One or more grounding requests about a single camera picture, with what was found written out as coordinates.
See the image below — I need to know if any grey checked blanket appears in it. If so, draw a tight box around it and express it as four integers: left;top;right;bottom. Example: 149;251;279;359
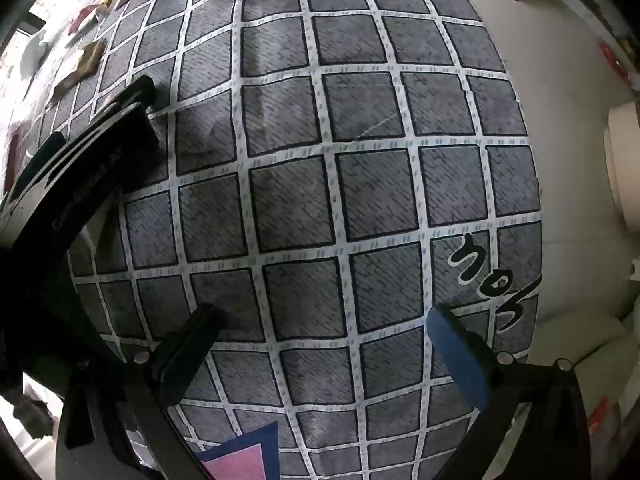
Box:
0;0;544;480

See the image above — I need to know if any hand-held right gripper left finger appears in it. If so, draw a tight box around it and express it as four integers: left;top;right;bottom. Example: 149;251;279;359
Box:
56;304;224;480

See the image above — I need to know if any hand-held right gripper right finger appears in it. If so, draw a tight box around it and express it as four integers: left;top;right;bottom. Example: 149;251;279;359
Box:
426;304;596;480

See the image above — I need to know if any white cylindrical container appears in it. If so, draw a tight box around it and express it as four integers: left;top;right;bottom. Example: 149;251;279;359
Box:
606;101;640;233

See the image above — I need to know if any pile of snack packets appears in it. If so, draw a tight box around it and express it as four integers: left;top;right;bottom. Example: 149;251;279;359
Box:
10;0;207;107

